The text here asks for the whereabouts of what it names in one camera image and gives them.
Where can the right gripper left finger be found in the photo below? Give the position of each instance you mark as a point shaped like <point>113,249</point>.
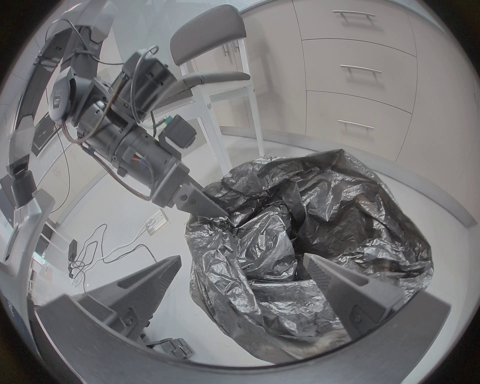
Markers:
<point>135,296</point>

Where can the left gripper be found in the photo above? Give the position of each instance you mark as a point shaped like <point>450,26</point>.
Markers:
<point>127,157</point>

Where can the black plastic bag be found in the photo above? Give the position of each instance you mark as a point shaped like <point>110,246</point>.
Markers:
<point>337,210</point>

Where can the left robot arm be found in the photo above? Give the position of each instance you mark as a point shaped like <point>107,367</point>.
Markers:
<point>63,93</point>

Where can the grey padded chair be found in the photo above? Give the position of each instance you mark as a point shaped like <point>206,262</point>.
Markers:
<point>210,33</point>

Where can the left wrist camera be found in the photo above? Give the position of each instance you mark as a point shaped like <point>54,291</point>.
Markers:
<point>180,131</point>

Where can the beige cabinet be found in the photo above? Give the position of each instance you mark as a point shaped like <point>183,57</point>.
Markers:
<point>356,105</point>

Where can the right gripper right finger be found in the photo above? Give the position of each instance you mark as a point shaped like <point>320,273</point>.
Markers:
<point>356,296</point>

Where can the black power adapter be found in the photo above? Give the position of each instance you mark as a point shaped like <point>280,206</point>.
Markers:
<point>72,249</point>

